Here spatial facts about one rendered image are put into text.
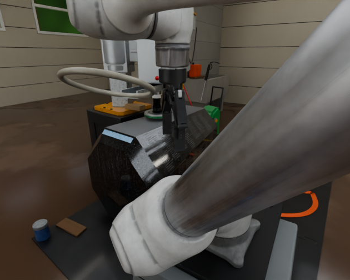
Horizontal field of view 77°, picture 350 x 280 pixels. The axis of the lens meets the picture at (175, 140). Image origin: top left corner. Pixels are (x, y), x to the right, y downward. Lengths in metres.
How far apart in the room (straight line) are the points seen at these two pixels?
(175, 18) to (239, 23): 6.06
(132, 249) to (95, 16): 0.43
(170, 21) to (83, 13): 0.18
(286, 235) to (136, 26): 0.73
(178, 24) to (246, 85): 6.00
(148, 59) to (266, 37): 4.93
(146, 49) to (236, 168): 1.57
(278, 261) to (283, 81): 0.63
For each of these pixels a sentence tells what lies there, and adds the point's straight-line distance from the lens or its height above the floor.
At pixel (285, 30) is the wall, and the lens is 6.34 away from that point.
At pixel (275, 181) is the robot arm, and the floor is 1.24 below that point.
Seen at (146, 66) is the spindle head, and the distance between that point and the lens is 1.74.
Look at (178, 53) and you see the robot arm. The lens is 0.57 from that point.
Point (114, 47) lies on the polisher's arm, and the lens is 2.42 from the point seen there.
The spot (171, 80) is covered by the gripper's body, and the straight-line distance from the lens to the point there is 0.58.
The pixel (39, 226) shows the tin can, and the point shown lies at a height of 0.15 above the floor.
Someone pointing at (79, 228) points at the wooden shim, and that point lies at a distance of 2.04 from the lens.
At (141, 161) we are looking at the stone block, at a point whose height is 0.68.
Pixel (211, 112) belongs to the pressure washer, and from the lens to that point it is 3.33.
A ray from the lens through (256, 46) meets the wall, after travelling 6.44.
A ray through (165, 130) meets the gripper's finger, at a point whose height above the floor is 1.10.
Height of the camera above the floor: 1.34
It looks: 22 degrees down
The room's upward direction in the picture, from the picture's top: straight up
